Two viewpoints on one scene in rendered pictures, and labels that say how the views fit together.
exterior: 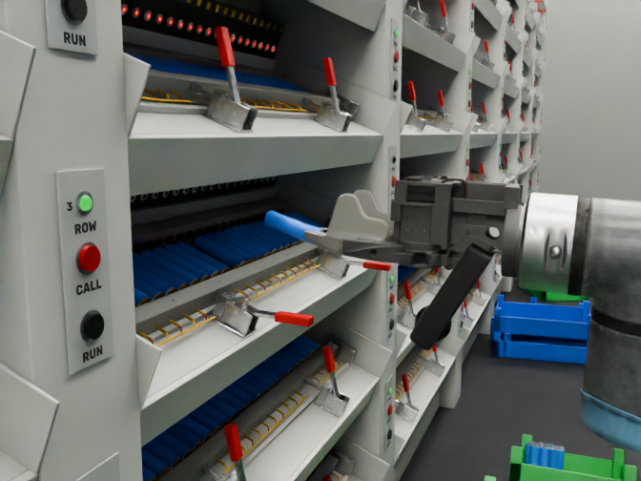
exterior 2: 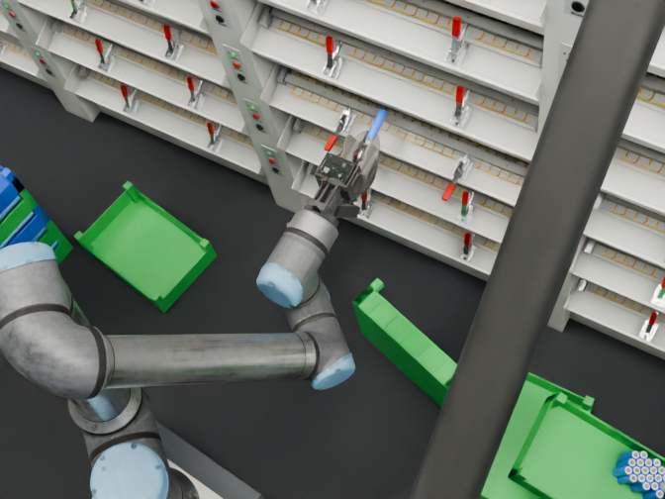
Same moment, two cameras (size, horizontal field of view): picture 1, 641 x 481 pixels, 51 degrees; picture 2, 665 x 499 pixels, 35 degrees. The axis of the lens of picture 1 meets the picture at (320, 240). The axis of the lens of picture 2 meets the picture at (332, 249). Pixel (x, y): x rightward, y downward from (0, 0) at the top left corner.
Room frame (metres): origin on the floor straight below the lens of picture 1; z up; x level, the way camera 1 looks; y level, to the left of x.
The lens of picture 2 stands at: (1.01, -1.06, 2.35)
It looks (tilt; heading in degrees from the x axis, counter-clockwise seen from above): 63 degrees down; 114
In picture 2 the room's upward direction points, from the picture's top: 18 degrees counter-clockwise
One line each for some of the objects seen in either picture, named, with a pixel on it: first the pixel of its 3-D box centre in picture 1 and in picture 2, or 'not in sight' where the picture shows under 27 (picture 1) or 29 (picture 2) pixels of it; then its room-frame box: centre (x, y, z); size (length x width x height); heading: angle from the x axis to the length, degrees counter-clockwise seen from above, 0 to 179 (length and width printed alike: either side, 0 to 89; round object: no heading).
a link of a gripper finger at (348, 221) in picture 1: (345, 222); (350, 144); (0.66, -0.02, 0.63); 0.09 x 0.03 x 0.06; 73
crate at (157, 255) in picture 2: not in sight; (144, 246); (0.05, 0.00, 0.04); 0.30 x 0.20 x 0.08; 148
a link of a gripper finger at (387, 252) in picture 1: (387, 248); not in sight; (0.64, -0.07, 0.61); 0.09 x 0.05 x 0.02; 73
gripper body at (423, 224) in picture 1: (456, 225); (333, 191); (0.64, -0.13, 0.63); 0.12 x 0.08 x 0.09; 69
